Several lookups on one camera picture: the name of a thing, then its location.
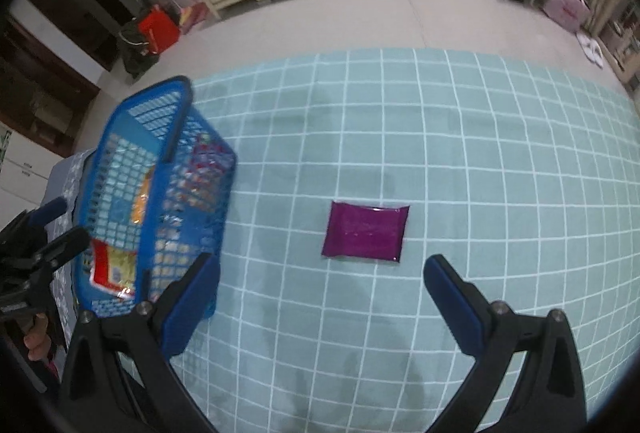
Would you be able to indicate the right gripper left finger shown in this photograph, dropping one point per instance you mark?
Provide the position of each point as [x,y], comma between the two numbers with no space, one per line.
[118,376]

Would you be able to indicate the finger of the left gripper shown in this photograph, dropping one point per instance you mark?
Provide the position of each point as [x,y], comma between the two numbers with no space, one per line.
[30,225]
[55,250]

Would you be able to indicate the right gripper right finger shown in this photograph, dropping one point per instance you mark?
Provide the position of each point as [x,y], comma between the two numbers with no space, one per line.
[549,394]

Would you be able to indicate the red yellow large snack bag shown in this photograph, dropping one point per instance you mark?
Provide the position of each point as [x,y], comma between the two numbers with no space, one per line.
[113,270]

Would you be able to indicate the orange snack pouch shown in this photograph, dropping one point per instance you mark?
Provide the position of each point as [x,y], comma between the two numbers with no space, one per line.
[141,198]

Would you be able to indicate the red snack pouch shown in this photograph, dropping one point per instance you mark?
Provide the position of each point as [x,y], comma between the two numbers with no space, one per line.
[207,163]

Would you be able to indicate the left hand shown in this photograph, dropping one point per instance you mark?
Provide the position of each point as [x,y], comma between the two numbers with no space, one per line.
[37,339]

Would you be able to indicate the blue plastic basket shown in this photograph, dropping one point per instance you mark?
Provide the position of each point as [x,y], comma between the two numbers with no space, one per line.
[155,127]

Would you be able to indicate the black bag on floor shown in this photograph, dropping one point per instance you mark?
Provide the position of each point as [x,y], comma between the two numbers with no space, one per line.
[135,50]

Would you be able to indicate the teal checked mat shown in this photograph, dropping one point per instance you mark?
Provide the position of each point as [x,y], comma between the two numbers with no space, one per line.
[525,178]

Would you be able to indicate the red shopping bag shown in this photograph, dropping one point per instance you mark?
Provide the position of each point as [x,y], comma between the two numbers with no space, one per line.
[159,30]

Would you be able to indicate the purple snack packet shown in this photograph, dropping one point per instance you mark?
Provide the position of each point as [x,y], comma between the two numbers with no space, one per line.
[366,232]

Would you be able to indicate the white slippers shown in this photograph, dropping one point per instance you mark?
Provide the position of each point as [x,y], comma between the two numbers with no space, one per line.
[591,49]

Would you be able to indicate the pink bag on floor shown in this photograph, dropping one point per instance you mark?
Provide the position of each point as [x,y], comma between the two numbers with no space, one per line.
[570,14]

